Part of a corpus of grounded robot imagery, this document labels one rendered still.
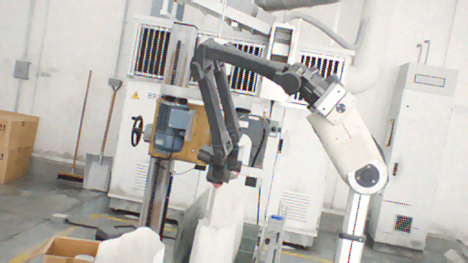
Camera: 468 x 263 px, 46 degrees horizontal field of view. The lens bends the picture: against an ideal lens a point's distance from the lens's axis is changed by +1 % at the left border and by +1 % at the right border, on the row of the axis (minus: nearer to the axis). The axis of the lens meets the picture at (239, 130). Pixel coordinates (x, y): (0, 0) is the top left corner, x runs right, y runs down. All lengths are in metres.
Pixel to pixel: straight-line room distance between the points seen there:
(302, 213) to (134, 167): 1.80
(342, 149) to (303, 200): 3.61
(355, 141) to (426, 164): 4.45
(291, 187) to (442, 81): 2.12
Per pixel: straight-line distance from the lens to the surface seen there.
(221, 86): 2.66
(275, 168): 5.68
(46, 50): 7.64
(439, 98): 6.56
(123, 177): 5.94
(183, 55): 3.05
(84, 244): 4.14
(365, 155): 2.19
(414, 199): 6.58
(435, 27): 7.24
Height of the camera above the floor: 1.40
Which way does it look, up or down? 3 degrees down
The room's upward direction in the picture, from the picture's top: 10 degrees clockwise
